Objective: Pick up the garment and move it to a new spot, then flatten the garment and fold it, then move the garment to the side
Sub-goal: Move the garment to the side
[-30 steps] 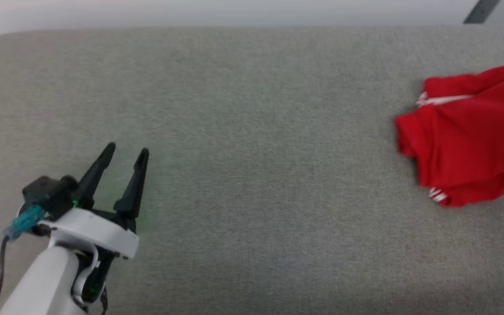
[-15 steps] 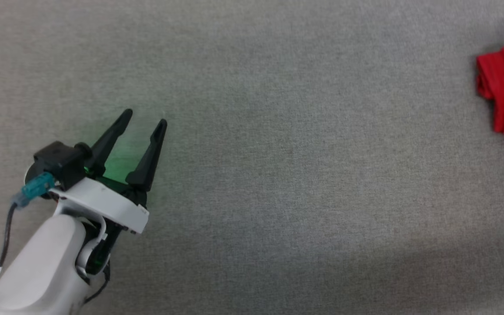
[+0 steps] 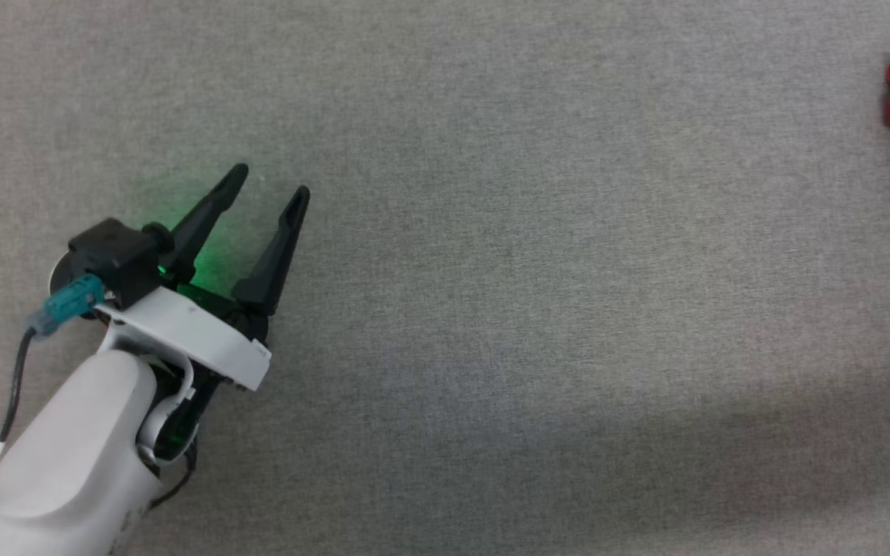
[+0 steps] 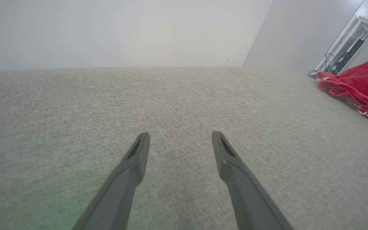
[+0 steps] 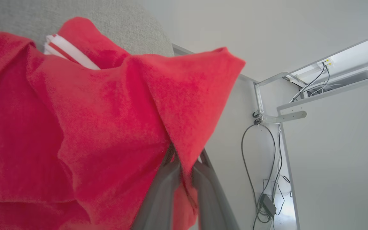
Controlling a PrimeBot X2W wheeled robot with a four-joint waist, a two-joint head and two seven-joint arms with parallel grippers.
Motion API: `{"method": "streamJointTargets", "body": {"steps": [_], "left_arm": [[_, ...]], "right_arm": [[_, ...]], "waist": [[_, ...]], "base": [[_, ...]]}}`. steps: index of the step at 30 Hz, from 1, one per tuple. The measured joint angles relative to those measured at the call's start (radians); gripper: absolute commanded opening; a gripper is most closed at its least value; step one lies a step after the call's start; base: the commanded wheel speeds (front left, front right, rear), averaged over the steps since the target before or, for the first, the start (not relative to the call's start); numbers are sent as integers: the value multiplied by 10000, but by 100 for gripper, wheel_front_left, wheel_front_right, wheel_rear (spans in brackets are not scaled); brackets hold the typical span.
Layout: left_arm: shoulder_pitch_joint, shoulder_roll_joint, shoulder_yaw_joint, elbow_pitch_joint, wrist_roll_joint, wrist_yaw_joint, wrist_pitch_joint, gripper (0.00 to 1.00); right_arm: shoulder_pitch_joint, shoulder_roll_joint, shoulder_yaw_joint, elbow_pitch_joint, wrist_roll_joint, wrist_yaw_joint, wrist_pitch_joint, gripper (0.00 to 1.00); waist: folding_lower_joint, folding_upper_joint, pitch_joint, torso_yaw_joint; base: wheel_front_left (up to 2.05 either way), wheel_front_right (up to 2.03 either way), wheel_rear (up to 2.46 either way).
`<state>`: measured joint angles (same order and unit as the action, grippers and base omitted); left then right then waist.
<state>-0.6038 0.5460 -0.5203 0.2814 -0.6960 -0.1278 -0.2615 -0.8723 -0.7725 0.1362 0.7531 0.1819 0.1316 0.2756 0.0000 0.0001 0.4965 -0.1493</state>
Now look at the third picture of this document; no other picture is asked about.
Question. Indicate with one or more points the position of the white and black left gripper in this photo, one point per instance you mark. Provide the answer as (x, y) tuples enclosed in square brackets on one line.
[(194, 332)]

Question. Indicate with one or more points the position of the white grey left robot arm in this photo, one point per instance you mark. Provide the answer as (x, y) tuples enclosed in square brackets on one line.
[(66, 463)]

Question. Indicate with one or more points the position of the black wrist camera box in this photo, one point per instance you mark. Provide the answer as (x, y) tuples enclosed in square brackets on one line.
[(117, 259)]

